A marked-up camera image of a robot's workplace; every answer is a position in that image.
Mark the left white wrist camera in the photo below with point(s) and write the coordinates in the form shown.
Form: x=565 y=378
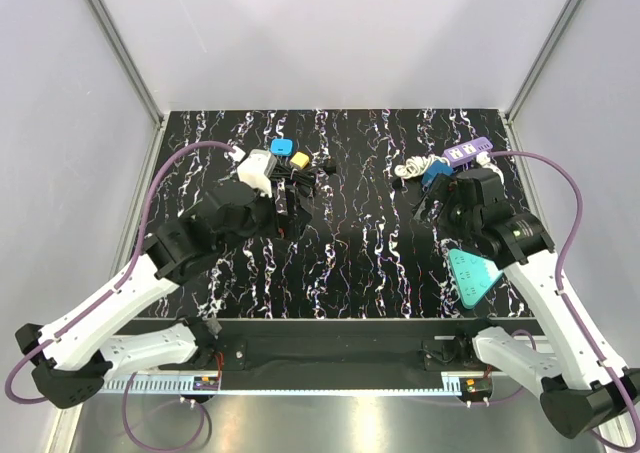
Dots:
x=255 y=170

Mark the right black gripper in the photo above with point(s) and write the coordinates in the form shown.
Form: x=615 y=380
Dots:
x=445 y=190

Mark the light blue plug adapter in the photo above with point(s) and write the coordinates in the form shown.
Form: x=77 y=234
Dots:
x=282 y=147

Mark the blue cube socket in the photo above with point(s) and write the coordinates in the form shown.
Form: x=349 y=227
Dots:
x=436 y=168

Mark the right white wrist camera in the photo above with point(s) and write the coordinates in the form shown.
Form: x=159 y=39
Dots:
x=485 y=161

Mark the teal triangular power strip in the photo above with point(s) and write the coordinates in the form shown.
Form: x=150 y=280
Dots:
x=474 y=276

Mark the small yellow plug adapter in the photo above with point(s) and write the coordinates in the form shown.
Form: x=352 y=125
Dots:
x=299 y=161

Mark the purple power strip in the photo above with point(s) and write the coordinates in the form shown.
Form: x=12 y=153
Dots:
x=464 y=153

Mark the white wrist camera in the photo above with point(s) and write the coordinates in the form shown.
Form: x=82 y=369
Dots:
x=485 y=161
x=255 y=170

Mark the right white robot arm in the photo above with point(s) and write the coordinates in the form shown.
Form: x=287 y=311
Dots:
x=584 y=382

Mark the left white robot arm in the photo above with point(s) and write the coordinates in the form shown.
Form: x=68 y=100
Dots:
x=74 y=356

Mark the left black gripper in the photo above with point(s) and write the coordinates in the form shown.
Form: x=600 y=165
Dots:
x=287 y=226

